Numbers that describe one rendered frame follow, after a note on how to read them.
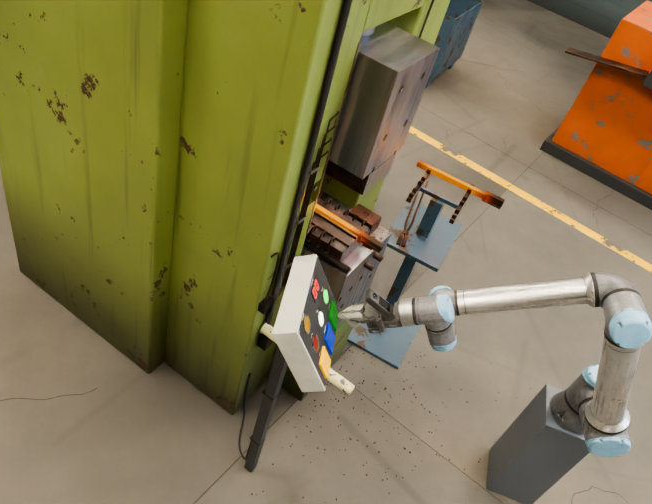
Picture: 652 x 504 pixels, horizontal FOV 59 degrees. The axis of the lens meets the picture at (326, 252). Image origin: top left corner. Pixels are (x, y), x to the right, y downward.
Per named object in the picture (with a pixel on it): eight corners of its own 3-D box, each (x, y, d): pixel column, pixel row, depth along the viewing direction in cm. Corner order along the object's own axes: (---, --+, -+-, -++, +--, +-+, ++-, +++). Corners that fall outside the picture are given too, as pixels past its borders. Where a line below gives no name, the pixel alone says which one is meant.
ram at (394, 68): (412, 140, 223) (450, 41, 196) (362, 180, 196) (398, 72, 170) (324, 92, 235) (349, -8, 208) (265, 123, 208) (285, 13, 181)
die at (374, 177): (388, 173, 220) (396, 153, 214) (362, 195, 206) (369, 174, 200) (300, 123, 232) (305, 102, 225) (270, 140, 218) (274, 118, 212)
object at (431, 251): (461, 228, 295) (462, 225, 294) (436, 272, 267) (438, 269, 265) (408, 202, 301) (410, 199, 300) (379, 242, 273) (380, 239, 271)
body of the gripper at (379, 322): (367, 334, 195) (402, 331, 192) (361, 317, 190) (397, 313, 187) (369, 317, 201) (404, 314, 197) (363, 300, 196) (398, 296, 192)
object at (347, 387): (353, 390, 228) (357, 382, 224) (346, 398, 224) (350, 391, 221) (266, 327, 240) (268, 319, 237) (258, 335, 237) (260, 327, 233)
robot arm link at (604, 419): (618, 421, 227) (650, 285, 180) (629, 462, 215) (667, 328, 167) (576, 421, 231) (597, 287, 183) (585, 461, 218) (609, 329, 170)
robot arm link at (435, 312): (455, 329, 186) (450, 308, 180) (416, 333, 190) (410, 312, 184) (454, 308, 193) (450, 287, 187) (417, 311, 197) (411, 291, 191)
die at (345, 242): (363, 241, 244) (369, 226, 238) (338, 264, 230) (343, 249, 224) (285, 192, 256) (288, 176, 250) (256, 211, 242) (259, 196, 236)
